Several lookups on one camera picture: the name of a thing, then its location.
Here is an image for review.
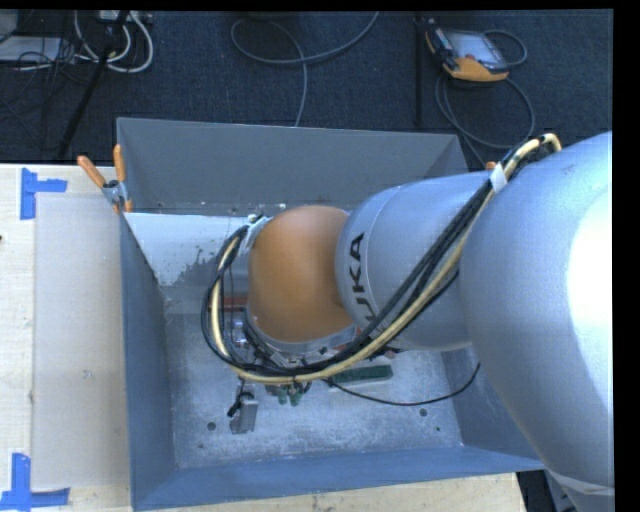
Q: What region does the dark green flat block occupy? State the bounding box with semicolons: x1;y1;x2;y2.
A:
327;364;395;387

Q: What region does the pale cardboard board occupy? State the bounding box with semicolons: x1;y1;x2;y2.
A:
29;192;132;495

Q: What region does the grey metal bin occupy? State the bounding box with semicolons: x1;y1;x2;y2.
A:
115;117;547;512

